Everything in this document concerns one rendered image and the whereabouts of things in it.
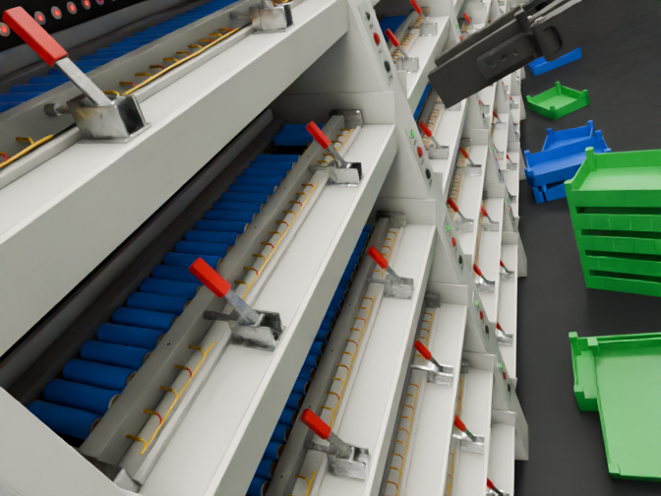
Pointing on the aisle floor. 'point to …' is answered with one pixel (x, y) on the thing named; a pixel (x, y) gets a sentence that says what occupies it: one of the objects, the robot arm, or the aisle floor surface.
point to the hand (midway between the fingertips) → (481, 58)
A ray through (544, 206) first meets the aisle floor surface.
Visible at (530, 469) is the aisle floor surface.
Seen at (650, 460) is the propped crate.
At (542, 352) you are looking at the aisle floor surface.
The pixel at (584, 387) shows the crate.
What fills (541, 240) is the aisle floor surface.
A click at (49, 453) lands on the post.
